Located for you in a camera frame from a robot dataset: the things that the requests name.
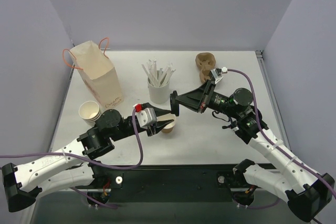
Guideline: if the wrapped white straws bundle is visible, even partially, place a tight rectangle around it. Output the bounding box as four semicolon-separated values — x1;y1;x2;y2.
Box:
141;59;176;88

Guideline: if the brown paper coffee cup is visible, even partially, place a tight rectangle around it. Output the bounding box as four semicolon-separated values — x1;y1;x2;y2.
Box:
159;114;176;133

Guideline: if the white straw holder cup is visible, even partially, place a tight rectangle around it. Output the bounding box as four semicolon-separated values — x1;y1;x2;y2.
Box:
147;78;170;104

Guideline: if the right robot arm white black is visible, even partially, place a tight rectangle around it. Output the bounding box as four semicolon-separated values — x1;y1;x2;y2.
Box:
170;81;335;222

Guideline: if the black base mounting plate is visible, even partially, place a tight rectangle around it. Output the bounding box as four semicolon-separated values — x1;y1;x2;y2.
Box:
76;165;266;204

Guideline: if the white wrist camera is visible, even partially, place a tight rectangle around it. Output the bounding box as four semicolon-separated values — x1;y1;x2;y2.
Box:
133;103;158;128
209;67;228;84

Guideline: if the stack of paper cups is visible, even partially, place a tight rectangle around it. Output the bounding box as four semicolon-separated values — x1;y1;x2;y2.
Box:
78;101;102;126

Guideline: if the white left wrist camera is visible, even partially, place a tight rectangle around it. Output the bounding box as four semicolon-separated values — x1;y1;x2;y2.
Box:
133;103;158;128

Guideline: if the black plastic cup lid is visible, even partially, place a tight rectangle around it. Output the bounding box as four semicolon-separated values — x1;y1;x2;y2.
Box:
170;90;180;116

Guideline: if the brown pulp cup carrier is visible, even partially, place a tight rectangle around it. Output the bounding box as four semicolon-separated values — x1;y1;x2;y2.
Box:
195;52;216;83

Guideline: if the beige paper takeout bag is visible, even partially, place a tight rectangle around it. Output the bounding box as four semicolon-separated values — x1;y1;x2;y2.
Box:
62;40;123;110

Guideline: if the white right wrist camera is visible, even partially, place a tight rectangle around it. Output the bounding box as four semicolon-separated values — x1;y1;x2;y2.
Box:
209;67;228;84

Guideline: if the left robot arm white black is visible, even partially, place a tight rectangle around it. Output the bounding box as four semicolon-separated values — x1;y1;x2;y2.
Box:
1;103;172;212

